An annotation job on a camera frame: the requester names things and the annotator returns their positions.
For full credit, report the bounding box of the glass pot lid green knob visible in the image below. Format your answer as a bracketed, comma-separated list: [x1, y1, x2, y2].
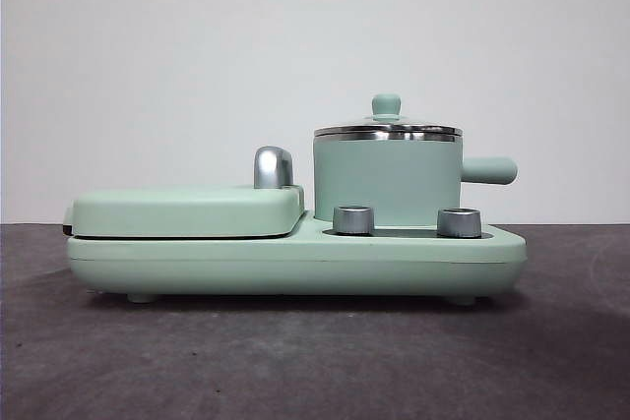
[314, 91, 464, 139]

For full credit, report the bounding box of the mint green steamer pot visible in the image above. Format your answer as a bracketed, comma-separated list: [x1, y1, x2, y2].
[312, 132, 519, 224]

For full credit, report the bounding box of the mint green griddle lid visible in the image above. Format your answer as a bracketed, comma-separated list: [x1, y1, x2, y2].
[62, 183, 306, 239]

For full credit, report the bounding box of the silver control knob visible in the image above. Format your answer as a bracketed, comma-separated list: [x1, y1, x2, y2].
[332, 205, 376, 235]
[436, 208, 482, 239]

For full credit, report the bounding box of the mint green breakfast machine base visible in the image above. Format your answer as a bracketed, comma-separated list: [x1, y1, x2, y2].
[66, 210, 528, 304]

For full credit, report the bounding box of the chrome griddle lid handle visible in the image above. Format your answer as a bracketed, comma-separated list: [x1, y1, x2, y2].
[253, 145, 296, 190]

